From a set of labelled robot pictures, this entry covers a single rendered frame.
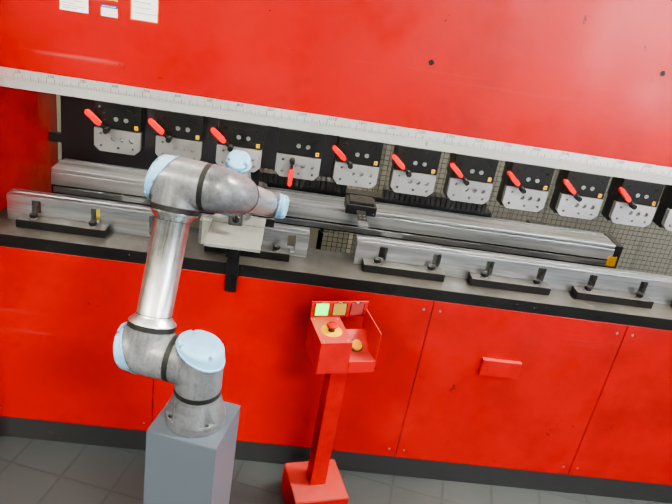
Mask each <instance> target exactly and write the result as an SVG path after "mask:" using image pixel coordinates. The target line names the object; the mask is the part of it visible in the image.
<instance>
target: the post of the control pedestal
mask: <svg viewBox="0 0 672 504"><path fill-rule="evenodd" d="M346 377H347V373H337V374H324V379H323V385H322V390H321V396H320V401H319V407H318V412H317V418H316V423H315V429H314V434H313V440H312V445H311V451H310V456H309V462H308V467H307V473H306V474H307V477H308V480H309V484H310V485H319V484H325V482H326V477H327V472H328V467H329V462H330V457H331V452H332V447H333V442H334V437H335V432H336V427H337V422H338V417H339V412H340V407H341V402H342V397H343V392H344V387H345V382H346Z"/></svg>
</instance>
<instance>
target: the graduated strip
mask: <svg viewBox="0 0 672 504"><path fill-rule="evenodd" d="M0 77H5V78H11V79H18V80H25V81H32V82H38V83H45V84H52V85H58V86H65V87H72V88H78V89H85V90H92V91H99V92H105V93H112V94H119V95H125V96H132V97H139V98H146V99H152V100H159V101H166V102H172V103H179V104H186V105H192V106H199V107H206V108H213V109H219V110H226V111H233V112H239V113H246V114H253V115H260V116H266V117H273V118H280V119H286V120H293V121H300V122H306V123H313V124H320V125H327V126H333V127H340V128H347V129H353V130H360V131H367V132H374V133H380V134H387V135H394V136H400V137H407V138H414V139H420V140H427V141H434V142H441V143H447V144H454V145H461V146H467V147H474V148H481V149H488V150H494V151H501V152H508V153H514V154H521V155H528V156H535V157H541V158H548V159H555V160H561V161H568V162H575V163H581V164H588V165H595V166H602V167H608V168H615V169H622V170H628V171H635V172H642V173H649V174H655V175H662V176H669V177H672V168H671V167H664V166H657V165H651V164H644V163H637V162H631V161H624V160H617V159H611V158H604V157H597V156H591V155H584V154H577V153H571V152H564V151H558V150H551V149H544V148H538V147H531V146H524V145H518V144H511V143H504V142H498V141H491V140H484V139H478V138H471V137H465V136H458V135H451V134H445V133H438V132H431V131H425V130H418V129H411V128H405V127H398V126H391V125H385V124H378V123H371V122H365V121H358V120H352V119H345V118H338V117H332V116H325V115H318V114H312V113H305V112H298V111H292V110H285V109H278V108H272V107H265V106H258V105H252V104H245V103H239V102H232V101H225V100H219V99H212V98H205V97H199V96H192V95H185V94H179V93H172V92H165V91H159V90H152V89H146V88H139V87H132V86H126V85H119V84H112V83H106V82H99V81H92V80H86V79H79V78H72V77H66V76H59V75H52V74H46V73H39V72H33V71H26V70H19V69H13V68H6V67H0Z"/></svg>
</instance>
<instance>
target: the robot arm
mask: <svg viewBox="0 0 672 504"><path fill-rule="evenodd" d="M251 166H252V163H251V158H250V156H249V154H248V153H247V152H245V151H243V150H233V151H231V152H230V153H229V154H228V155H227V158H226V167H224V166H221V165H217V164H211V163H207V162H203V161H198V160H193V159H189V158H184V157H182V156H174V155H167V154H165V155H161V156H159V157H158V158H157V159H156V160H155V161H154V162H153V163H152V165H151V166H150V168H149V170H148V172H147V175H146V178H145V181H144V195H145V197H146V198H148V199H149V200H151V202H150V209H151V211H152V212H153V214H154V221H153V227H152V232H151V237H150V242H149V247H148V253H147V258H146V263H145V268H144V273H143V278H142V284H141V289H140V294H139V299H138V304H137V309H136V312H135V313H134V314H132V315H131V316H129V317H128V322H124V323H123V324H121V325H120V327H119V328H118V330H117V334H116V335H115V338H114V343H113V356H114V360H115V363H116V364H117V366H118V367H119V368H120V369H122V370H125V371H128V372H131V373H132V374H139V375H143V376H147V377H151V378H154V379H158V380H162V381H166V382H170V383H174V392H173V394H172V396H171V398H170V400H169V402H168V404H167V406H166V409H165V423H166V425H167V426H168V428H169V429H170V430H171V431H173V432H174V433H176V434H178V435H180V436H184V437H189V438H201V437H206V436H209V435H212V434H214V433H216V432H217V431H219V430H220V429H221V428H222V427H223V425H224V423H225V419H226V408H225V404H224V401H223V398H222V394H221V389H222V380H223V370H224V365H225V348H224V345H223V343H222V342H221V340H220V339H219V338H218V337H217V336H215V335H214V334H212V333H210V332H207V331H204V330H197V329H195V330H194V331H192V330H187V331H184V332H182V333H181V334H180V335H178V334H175V331H176V323H175V322H174V320H173V319H172V313H173V308H174V303H175V298H176V293H177V288H178V283H179V278H180V273H181V268H182V263H183V258H184V253H185V248H186V243H187V238H188V233H189V228H190V223H191V222H192V221H193V220H195V219H196V218H198V215H199V211H204V212H209V213H218V214H222V215H225V216H227V217H229V220H228V224H229V225H233V226H242V224H243V215H244V214H245V220H249V219H250V218H251V216H252V214H253V213H254V214H259V215H263V216H268V217H272V218H274V219H275V218H277V219H283V218H284V217H285V216H286V214H287V211H288V206H289V197H288V196H287V195H284V194H281V193H276V192H272V191H269V190H267V189H264V188H262V187H259V186H257V185H256V183H255V182H254V181H253V180H251Z"/></svg>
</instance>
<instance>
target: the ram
mask: <svg viewBox="0 0 672 504"><path fill-rule="evenodd" d="M101 4H106V5H112V6H118V18H114V17H107V16H101ZM0 67H6V68H13V69H19V70H26V71H33V72H39V73H46V74H52V75H59V76H66V77H72V78H79V79H86V80H92V81H99V82H106V83H112V84H119V85H126V86H132V87H139V88H146V89H152V90H159V91H165V92H172V93H179V94H185V95H192V96H199V97H205V98H212V99H219V100H225V101H232V102H239V103H245V104H252V105H258V106H265V107H272V108H278V109H285V110H292V111H298V112H305V113H312V114H318V115H325V116H332V117H338V118H345V119H352V120H358V121H365V122H371V123H378V124H385V125H391V126H398V127H405V128H411V129H418V130H425V131H431V132H438V133H445V134H451V135H458V136H465V137H471V138H478V139H484V140H491V141H498V142H504V143H511V144H518V145H524V146H531V147H538V148H544V149H551V150H558V151H564V152H571V153H577V154H584V155H591V156H597V157H604V158H611V159H617V160H624V161H631V162H637V163H644V164H651V165H657V166H664V167H671V168H672V0H159V16H158V24H155V23H148V22H142V21H136V20H130V0H118V2H116V1H109V0H88V13H81V12H75V11H69V10H63V9H60V2H59V0H0ZM0 86H3V87H10V88H17V89H23V90H30V91H37V92H44V93H50V94H57V95H64V96H71V97H77V98H84V99H91V100H98V101H105V102H111V103H118V104H125V105H132V106H138V107H145V108H152V109H159V110H165V111H172V112H179V113H186V114H192V115H199V116H206V117H213V118H220V119H226V120H233V121H240V122H247V123H253V124H260V125H267V126H274V127H280V128H287V129H294V130H301V131H307V132H314V133H321V134H328V135H334V136H341V137H348V138H355V139H362V140H368V141H375V142H382V143H389V144H395V145H402V146H409V147H416V148H422V149H429V150H436V151H443V152H449V153H456V154H463V155H470V156H477V157H483V158H490V159H497V160H504V161H510V162H517V163H524V164H531V165H537V166H544V167H551V168H558V169H564V170H571V171H578V172H585V173H591V174H598V175H605V176H612V177H619V178H625V179H632V180H639V181H646V182H652V183H659V184H666V185H672V177H669V176H662V175H655V174H649V173H642V172H635V171H628V170H622V169H615V168H608V167H602V166H595V165H588V164H581V163H575V162H568V161H561V160H555V159H548V158H541V157H535V156H528V155H521V154H514V153H508V152H501V151H494V150H488V149H481V148H474V147H467V146H461V145H454V144H447V143H441V142H434V141H427V140H420V139H414V138H407V137H400V136H394V135H387V134H380V133H374V132H367V131H360V130H353V129H347V128H340V127H333V126H327V125H320V124H313V123H306V122H300V121H293V120H286V119H280V118H273V117H266V116H260V115H253V114H246V113H239V112H233V111H226V110H219V109H213V108H206V107H199V106H192V105H186V104H179V103H172V102H166V101H159V100H152V99H146V98H139V97H132V96H125V95H119V94H112V93H105V92H99V91H92V90H85V89H78V88H72V87H65V86H58V85H52V84H45V83H38V82H32V81H25V80H18V79H11V78H5V77H0Z"/></svg>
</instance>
